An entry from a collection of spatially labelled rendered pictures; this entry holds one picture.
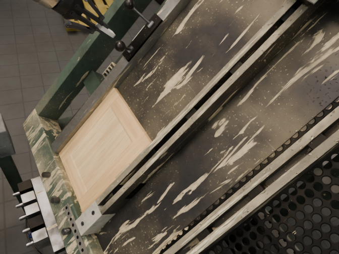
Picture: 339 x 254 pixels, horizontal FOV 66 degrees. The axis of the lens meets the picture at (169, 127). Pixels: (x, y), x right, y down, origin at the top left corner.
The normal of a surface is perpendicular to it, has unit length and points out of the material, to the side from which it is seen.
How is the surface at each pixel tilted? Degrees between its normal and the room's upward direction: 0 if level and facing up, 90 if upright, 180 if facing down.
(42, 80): 0
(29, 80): 0
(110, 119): 51
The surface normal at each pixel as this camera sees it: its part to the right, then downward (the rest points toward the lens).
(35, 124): -0.54, -0.18
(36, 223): 0.18, -0.65
